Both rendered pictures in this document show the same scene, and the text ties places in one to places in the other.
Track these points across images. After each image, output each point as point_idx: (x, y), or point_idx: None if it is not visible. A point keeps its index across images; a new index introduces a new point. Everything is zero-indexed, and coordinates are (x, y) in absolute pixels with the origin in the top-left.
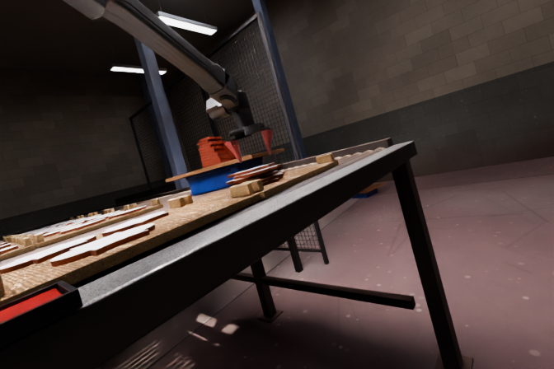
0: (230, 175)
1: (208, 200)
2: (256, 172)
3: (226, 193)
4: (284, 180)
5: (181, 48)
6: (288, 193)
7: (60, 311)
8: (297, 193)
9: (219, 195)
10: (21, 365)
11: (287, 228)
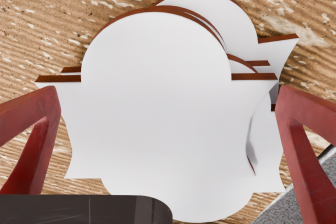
0: (78, 177)
1: (47, 182)
2: (216, 217)
3: (58, 128)
4: (282, 166)
5: None
6: (276, 204)
7: None
8: (293, 220)
9: (31, 128)
10: None
11: None
